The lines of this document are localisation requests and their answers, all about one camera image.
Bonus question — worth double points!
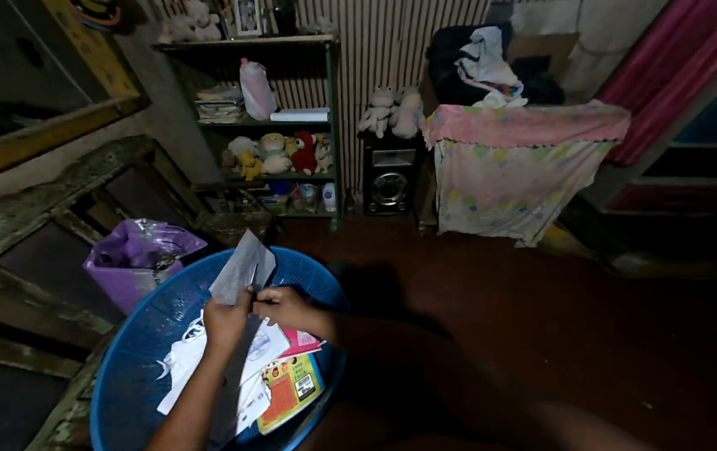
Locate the person's right forearm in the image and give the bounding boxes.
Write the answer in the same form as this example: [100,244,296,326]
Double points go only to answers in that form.
[326,312,654,451]

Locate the purple plastic bag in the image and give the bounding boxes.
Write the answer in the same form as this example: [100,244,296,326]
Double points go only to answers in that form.
[83,218,209,316]

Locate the yellow wooden framed window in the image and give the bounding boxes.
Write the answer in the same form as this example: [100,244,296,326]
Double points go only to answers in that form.
[0,0,151,192]

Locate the pink floral cloth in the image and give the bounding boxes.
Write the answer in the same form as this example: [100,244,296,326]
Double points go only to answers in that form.
[422,99,633,249]

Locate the round coloured wall hanging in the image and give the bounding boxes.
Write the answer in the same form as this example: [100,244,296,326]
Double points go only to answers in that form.
[68,0,124,32]

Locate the pink curtain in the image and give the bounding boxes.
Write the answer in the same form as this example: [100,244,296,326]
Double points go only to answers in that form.
[604,0,717,167]

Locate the drawer cabinet with coloured drawers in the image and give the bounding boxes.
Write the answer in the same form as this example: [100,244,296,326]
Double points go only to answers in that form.
[578,0,717,264]

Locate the white paper sheet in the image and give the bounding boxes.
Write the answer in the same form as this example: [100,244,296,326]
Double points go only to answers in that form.
[208,228,277,307]

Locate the crumpled white papers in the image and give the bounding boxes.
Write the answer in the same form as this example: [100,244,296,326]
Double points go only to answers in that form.
[156,309,209,417]

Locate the green shelf with toys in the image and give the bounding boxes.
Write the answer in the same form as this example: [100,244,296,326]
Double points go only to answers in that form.
[152,0,342,233]

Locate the person's left hand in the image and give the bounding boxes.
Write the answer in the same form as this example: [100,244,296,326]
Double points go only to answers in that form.
[202,286,257,353]

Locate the black speaker with plush toys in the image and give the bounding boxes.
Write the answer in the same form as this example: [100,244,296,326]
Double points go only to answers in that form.
[358,84,426,218]

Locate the dark grey strip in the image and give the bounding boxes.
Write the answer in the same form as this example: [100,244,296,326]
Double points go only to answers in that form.
[207,314,263,451]

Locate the blue plastic basket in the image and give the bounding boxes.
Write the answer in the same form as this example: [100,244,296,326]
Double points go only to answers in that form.
[89,246,352,451]

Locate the pink notebook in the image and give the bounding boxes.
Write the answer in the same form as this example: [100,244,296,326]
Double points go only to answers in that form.
[277,327,323,360]

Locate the yellow orange book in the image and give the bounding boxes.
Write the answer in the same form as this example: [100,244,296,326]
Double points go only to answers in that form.
[256,352,326,436]

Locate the torn white printed paper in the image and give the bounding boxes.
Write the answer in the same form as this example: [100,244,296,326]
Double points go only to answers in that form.
[235,375,272,437]

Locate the pile of clothes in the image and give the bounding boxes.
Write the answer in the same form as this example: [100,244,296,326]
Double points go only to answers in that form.
[426,23,566,109]

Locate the white paper with round drawing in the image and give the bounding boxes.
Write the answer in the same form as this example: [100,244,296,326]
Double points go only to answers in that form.
[241,316,292,384]

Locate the person's right hand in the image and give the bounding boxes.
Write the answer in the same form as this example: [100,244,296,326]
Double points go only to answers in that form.
[252,286,338,344]

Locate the carved wooden bench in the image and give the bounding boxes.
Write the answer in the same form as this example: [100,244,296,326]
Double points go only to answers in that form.
[0,134,275,451]

